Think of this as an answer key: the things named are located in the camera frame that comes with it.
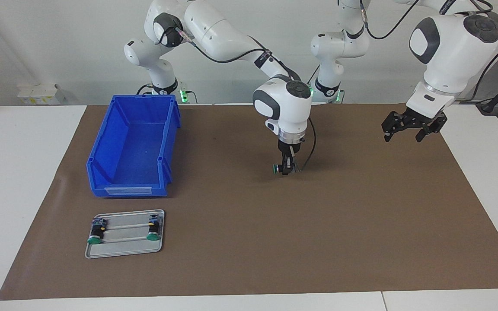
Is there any brown table mat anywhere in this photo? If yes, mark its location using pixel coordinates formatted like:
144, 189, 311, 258
0, 103, 498, 301

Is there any blue plastic storage bin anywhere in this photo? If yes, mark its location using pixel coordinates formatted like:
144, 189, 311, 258
86, 94, 182, 198

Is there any white box with yellow label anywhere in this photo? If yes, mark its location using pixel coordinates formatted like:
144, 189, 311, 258
17, 83, 66, 105

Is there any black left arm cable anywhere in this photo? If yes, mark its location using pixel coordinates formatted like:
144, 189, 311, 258
359, 0, 498, 102

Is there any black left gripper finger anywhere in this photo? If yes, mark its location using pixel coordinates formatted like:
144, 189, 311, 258
415, 114, 447, 143
382, 111, 405, 142

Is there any grey metal tray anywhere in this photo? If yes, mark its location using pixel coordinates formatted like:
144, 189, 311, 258
85, 209, 165, 259

